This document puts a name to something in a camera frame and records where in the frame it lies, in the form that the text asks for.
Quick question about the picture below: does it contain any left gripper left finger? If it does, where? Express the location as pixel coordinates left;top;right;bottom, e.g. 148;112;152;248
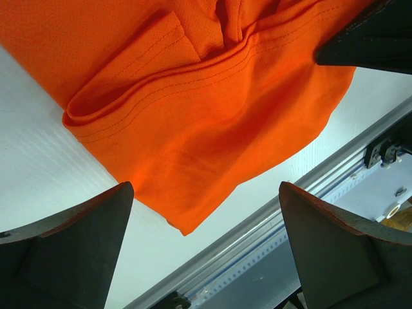
1;182;134;308

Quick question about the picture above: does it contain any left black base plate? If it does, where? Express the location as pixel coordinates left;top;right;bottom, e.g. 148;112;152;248
158;291;191;309

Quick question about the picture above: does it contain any aluminium mounting rail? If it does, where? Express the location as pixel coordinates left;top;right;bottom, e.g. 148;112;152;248
131;100;411;308

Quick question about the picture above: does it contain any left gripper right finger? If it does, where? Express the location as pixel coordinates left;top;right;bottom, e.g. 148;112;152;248
279;182;411;308

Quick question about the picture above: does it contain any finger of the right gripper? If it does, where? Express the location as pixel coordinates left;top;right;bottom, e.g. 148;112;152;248
315;0;411;75

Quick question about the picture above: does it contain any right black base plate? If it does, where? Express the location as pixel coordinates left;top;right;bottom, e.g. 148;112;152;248
364;128;411;169

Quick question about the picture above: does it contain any orange t shirt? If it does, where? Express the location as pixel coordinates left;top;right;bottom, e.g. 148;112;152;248
1;1;368;235

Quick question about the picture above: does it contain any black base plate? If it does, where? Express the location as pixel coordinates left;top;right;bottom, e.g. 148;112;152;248
158;291;191;309
364;128;411;169

